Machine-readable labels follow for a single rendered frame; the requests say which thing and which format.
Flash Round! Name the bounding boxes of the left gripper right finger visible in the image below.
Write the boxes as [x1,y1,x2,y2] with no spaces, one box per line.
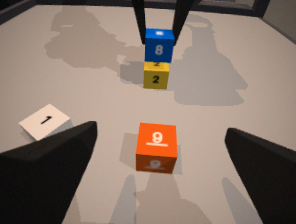
[224,128,296,224]

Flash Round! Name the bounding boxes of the blue block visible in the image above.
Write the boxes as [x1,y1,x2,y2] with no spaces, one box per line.
[145,28,174,63]

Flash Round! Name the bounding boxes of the yellow block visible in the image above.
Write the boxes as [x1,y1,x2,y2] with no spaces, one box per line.
[143,62,169,90]

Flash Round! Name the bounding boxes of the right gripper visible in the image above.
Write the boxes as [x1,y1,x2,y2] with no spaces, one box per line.
[131,0,195,46]

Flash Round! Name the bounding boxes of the orange number block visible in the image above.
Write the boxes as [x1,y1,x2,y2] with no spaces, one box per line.
[136,123,177,174]

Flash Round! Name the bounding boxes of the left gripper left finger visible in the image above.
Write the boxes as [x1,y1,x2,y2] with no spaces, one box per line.
[0,121,98,224]

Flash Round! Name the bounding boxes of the black metal support frame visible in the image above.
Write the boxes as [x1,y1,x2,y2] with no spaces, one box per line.
[193,0,270,18]

